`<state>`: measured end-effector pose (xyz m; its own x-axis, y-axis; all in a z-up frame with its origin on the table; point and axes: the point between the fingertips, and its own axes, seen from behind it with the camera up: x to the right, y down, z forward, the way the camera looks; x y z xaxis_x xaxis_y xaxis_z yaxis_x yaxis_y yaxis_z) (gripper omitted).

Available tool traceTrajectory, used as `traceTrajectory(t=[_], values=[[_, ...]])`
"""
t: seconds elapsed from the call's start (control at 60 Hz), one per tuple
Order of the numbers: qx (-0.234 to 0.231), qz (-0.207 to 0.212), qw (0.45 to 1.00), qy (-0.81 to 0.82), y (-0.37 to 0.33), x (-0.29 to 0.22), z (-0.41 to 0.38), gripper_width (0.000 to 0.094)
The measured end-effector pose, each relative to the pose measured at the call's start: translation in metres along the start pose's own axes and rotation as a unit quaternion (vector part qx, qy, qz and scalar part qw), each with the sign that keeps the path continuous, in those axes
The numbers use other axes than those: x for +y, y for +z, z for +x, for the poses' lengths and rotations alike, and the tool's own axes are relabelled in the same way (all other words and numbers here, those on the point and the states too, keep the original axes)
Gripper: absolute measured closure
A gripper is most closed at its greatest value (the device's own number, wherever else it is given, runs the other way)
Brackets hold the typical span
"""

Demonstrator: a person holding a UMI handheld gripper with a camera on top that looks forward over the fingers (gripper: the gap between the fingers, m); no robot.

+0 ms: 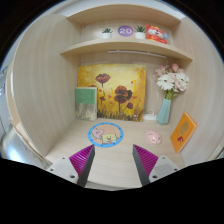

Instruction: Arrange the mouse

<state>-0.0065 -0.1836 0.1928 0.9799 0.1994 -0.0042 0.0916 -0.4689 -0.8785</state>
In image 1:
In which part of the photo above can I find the left small potted plant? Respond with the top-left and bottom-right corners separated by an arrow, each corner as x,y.
102,28 -> 112,39

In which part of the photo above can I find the gripper magenta and grey right finger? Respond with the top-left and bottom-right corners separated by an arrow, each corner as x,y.
132,143 -> 181,187

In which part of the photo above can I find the orange greeting card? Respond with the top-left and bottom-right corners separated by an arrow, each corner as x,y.
170,112 -> 197,153

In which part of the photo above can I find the green and beige book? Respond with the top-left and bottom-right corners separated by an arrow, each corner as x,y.
75,87 -> 97,121

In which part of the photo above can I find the red lucky cat figurine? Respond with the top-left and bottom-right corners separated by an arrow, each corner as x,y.
146,25 -> 169,44

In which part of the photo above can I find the light blue vase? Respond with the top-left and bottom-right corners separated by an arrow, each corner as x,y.
156,99 -> 171,125

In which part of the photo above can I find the small potted plant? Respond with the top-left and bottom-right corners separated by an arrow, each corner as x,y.
102,28 -> 112,39
135,25 -> 146,39

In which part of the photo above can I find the right small potted plant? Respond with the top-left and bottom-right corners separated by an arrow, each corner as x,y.
135,25 -> 146,39

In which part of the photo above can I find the pink computer mouse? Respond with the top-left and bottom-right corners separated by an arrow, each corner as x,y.
146,130 -> 162,144

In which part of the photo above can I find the purple round number sign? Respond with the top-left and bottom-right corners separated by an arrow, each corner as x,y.
118,25 -> 134,37

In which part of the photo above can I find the pink and white flower bouquet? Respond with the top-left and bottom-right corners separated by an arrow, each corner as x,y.
155,64 -> 189,100

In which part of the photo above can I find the gripper magenta and grey left finger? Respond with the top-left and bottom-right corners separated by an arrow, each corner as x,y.
46,143 -> 96,188

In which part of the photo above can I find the wooden wall shelf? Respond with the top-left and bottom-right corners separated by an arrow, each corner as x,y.
61,38 -> 193,61

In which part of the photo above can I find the round cartoon mouse pad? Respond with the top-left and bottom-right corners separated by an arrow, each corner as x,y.
88,122 -> 124,148

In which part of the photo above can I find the white power adapter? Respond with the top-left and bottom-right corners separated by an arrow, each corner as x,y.
143,109 -> 157,121

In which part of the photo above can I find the yellow poppy flower painting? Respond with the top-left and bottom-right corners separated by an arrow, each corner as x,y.
78,64 -> 146,122

